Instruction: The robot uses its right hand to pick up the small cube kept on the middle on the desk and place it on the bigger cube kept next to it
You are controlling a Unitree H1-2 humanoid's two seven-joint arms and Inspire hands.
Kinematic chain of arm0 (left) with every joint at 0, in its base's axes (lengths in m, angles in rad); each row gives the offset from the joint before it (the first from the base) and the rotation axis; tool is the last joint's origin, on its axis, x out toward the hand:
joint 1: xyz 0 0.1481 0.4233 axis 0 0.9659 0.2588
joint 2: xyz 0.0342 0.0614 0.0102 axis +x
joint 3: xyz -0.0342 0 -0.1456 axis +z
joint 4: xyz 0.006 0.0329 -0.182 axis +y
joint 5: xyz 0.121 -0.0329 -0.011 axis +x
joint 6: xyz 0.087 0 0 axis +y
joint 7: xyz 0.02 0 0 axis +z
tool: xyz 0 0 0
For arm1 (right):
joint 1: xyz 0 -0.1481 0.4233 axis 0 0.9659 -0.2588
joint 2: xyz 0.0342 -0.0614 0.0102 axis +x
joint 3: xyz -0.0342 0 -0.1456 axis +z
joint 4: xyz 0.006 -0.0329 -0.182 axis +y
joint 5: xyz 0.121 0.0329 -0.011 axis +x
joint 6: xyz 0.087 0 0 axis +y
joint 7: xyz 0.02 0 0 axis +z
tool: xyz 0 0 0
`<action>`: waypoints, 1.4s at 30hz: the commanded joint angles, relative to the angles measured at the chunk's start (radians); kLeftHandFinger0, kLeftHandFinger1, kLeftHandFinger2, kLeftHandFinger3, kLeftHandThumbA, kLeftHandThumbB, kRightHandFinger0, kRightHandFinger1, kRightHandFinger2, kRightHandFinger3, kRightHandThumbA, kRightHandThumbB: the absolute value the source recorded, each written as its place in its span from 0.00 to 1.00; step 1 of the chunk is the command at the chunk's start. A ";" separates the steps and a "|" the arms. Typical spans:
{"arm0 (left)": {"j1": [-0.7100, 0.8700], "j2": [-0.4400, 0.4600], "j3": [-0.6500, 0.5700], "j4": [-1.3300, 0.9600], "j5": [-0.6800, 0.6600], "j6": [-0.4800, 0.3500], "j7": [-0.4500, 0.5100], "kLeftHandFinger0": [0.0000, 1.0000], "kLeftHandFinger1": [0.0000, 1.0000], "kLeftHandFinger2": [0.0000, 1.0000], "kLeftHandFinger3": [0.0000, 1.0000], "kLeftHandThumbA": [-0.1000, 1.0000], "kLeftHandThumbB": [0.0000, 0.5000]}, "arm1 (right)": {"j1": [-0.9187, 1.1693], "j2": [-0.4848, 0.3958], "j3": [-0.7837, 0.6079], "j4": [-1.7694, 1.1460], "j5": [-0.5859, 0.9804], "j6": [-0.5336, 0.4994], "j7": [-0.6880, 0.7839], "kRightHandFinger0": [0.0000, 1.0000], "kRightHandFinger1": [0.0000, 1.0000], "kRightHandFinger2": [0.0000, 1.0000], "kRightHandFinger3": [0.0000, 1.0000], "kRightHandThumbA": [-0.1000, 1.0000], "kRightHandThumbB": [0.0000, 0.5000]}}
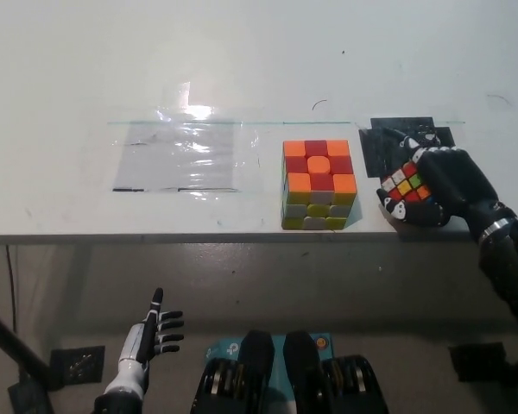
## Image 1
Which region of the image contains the robot left black white hand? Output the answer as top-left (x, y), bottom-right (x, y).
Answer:
top-left (117, 287), bottom-right (186, 368)

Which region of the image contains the robot right black hand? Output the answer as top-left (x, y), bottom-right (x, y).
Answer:
top-left (376, 125), bottom-right (515, 236)

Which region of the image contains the small multicolour studded cube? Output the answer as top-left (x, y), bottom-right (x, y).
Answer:
top-left (379, 161), bottom-right (433, 204)

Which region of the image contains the robot left black body block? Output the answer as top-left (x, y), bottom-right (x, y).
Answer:
top-left (190, 329), bottom-right (276, 414)

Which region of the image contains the big orange red puzzle cube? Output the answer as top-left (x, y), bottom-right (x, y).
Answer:
top-left (280, 139), bottom-right (357, 231)

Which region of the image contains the teal cardboard router box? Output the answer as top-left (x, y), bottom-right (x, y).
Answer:
top-left (205, 333), bottom-right (334, 370)

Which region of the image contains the black tape patch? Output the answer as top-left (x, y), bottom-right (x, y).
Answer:
top-left (357, 116), bottom-right (458, 180)

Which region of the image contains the black slanted stand pole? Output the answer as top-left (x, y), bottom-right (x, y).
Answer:
top-left (0, 299), bottom-right (55, 414)

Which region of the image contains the clear plastic taped sheet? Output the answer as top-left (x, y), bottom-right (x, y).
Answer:
top-left (107, 80), bottom-right (263, 198)

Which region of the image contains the thin black cable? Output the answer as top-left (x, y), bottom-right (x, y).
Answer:
top-left (4, 243), bottom-right (18, 336)

